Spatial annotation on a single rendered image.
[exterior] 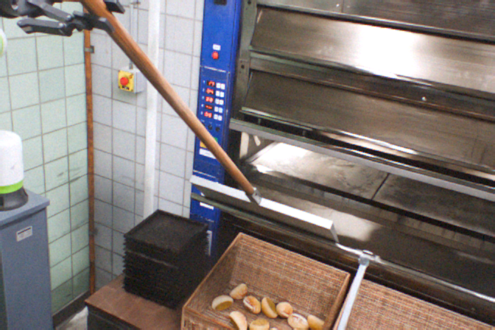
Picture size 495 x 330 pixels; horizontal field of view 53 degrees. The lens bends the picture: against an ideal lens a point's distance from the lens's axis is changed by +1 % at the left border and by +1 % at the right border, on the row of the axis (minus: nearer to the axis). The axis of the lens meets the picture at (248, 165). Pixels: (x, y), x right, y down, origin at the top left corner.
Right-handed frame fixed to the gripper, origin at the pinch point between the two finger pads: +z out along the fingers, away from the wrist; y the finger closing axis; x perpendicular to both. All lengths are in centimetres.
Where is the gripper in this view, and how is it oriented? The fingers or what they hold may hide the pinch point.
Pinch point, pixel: (99, 12)
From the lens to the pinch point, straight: 90.5
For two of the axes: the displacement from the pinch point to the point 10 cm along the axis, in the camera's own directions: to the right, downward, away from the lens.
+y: -3.9, 8.9, -2.5
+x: -2.7, -3.7, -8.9
